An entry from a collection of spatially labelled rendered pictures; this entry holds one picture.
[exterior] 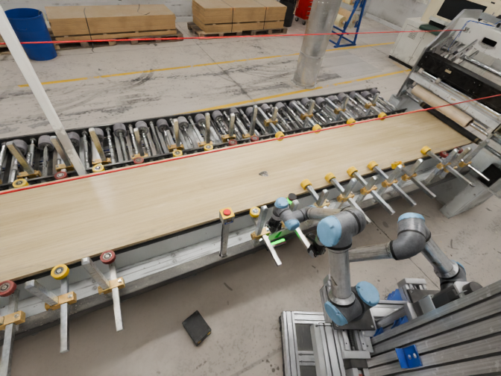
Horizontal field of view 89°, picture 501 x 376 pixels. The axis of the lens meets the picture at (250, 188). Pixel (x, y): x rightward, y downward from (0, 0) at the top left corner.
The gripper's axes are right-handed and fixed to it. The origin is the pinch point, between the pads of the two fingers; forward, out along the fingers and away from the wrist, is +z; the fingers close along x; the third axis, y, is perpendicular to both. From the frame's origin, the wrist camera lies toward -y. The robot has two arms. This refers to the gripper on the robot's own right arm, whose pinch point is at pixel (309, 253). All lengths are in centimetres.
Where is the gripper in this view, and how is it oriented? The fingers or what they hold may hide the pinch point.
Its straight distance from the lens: 191.1
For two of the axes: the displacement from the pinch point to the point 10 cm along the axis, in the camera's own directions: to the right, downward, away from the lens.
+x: 9.0, -2.4, 3.6
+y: 4.2, 7.0, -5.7
